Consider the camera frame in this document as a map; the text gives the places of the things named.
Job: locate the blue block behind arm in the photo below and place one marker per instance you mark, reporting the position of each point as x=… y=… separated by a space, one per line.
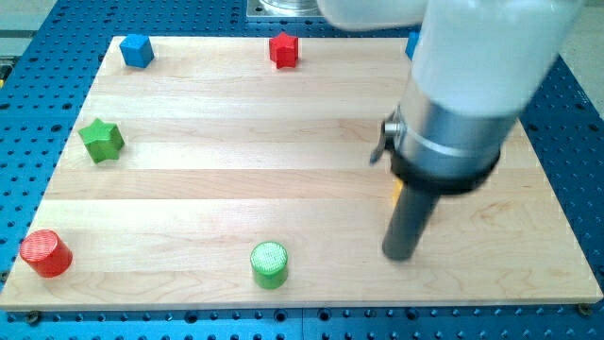
x=412 y=41

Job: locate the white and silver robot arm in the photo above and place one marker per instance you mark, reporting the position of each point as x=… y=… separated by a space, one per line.
x=474 y=68

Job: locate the wooden board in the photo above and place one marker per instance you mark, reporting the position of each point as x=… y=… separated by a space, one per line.
x=225 y=151

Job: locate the green cylinder block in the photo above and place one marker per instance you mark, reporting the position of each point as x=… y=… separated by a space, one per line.
x=269 y=263

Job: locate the yellow block behind tool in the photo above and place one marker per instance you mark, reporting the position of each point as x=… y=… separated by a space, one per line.
x=398 y=185

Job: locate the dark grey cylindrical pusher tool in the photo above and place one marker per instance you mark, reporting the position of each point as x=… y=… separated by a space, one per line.
x=411 y=213

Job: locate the red star block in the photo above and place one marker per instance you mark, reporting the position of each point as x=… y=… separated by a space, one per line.
x=283 y=50

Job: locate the green star block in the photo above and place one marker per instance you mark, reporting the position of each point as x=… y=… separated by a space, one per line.
x=102 y=140

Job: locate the blue cube block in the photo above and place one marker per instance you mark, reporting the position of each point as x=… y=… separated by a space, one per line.
x=137 y=50

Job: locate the red cylinder block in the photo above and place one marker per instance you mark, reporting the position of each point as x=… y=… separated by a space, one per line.
x=46 y=253

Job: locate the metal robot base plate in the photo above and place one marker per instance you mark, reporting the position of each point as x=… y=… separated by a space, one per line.
x=282 y=8

